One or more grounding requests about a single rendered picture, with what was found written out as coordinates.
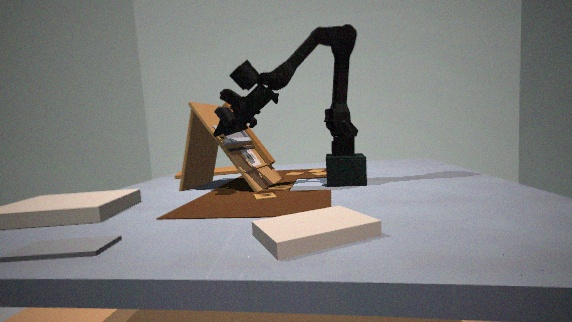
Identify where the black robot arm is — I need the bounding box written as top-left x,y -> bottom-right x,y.
220,24 -> 358,156

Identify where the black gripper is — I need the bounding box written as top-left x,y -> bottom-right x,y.
213,95 -> 261,137

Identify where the grey paper ticket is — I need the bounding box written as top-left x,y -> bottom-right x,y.
240,149 -> 262,167

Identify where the tan cardboard-coloured slanted board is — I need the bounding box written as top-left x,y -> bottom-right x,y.
179,102 -> 282,192

